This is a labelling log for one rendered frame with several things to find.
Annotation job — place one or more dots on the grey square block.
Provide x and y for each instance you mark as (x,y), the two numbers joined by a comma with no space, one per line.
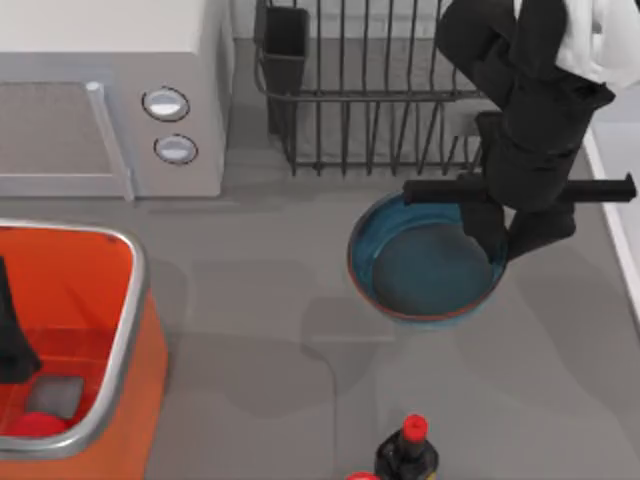
(55,396)

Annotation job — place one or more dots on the pale microwave oven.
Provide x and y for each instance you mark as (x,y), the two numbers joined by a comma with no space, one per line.
(165,60)

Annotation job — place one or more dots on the round microwave knob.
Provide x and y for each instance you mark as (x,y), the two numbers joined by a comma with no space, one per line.
(165,103)
(175,148)

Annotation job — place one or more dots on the black bottle with red cap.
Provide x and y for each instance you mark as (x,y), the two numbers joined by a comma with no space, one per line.
(407,455)

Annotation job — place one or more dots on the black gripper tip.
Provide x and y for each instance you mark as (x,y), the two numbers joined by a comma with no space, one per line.
(12,345)

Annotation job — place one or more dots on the red cap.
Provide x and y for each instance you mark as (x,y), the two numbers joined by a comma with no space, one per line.
(360,476)

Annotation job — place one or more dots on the red round object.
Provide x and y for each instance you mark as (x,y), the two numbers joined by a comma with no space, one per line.
(37,426)

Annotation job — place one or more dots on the black cutlery holder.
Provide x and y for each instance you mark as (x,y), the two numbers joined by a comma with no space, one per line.
(285,45)

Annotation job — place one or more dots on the blue bowl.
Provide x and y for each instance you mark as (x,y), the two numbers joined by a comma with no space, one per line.
(425,275)

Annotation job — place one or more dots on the orange bin with metal rim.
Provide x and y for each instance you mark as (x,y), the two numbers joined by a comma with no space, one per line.
(145,350)

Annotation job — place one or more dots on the microwave oven door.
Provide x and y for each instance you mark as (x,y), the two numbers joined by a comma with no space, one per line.
(45,135)

